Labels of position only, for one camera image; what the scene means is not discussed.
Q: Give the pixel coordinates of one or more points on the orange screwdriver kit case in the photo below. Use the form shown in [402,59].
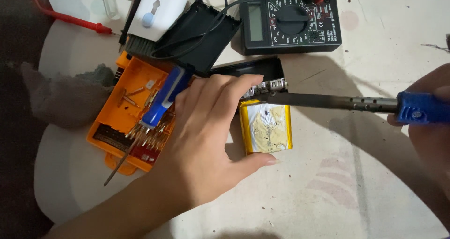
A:
[119,116]

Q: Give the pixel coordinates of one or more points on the person's left hand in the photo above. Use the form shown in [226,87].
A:
[197,144]

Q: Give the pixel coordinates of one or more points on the row of metal screwdriver bits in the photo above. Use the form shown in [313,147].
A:
[151,135]

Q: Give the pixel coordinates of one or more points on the black plastic cover shell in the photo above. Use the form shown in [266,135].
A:
[200,38]

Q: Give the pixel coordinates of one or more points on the circuit board with metal ports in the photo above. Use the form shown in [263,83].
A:
[269,86]

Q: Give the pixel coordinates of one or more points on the black digital multimeter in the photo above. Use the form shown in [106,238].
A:
[291,24]

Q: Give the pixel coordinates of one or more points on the person's right hand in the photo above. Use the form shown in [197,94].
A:
[429,147]

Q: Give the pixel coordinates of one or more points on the clear plastic tube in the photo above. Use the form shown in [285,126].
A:
[109,1]

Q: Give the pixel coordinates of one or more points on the black power bank case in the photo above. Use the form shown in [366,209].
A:
[256,66]

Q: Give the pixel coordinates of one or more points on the white cleaning brush tool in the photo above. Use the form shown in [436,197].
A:
[154,14]

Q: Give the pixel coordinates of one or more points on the grey cloth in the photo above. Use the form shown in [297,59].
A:
[66,95]

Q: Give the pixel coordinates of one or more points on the blue and white screwdriver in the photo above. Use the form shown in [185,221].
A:
[165,98]

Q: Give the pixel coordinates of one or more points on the yellow battery pack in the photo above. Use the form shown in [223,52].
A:
[269,126]

